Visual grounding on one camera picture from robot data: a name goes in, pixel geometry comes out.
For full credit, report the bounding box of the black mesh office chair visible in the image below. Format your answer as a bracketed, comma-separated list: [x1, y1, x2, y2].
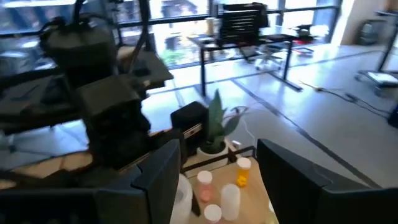
[217, 2, 282, 71]

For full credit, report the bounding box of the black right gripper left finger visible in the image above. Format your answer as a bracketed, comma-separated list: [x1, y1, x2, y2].
[0, 139, 182, 224]

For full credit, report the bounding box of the grey bin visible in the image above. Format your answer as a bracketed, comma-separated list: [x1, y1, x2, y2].
[357, 18, 389, 47]

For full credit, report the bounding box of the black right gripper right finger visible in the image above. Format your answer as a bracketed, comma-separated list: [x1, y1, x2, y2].
[256, 139, 398, 224]

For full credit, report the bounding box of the green plant white pot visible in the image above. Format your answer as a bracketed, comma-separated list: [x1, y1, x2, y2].
[196, 89, 249, 170]

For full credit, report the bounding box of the large glass window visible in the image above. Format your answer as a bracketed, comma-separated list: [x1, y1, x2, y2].
[0, 0, 343, 71]

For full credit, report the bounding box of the grey desk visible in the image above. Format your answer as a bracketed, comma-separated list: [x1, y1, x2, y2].
[0, 49, 174, 134]

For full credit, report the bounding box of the salmon pill bottle white cap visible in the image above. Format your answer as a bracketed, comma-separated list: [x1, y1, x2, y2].
[197, 170, 213, 203]

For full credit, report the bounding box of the black floor cable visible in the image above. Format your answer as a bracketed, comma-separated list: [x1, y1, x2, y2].
[298, 79, 391, 121]

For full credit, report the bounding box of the translucent white pill bottle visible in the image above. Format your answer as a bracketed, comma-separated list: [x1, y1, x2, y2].
[220, 183, 241, 222]

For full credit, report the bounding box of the black frame table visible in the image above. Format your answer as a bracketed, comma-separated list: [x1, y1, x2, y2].
[356, 9, 398, 90]

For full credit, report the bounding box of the pink pill bottle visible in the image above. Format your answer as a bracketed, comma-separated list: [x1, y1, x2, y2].
[203, 203, 223, 224]

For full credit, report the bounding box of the black frame office desk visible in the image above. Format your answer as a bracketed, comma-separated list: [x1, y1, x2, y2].
[188, 26, 304, 97]

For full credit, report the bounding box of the white power cable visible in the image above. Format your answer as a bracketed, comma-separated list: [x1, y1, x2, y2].
[231, 105, 256, 147]

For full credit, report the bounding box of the orange pill bottle white cap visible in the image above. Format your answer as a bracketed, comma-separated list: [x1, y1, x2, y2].
[236, 157, 252, 188]

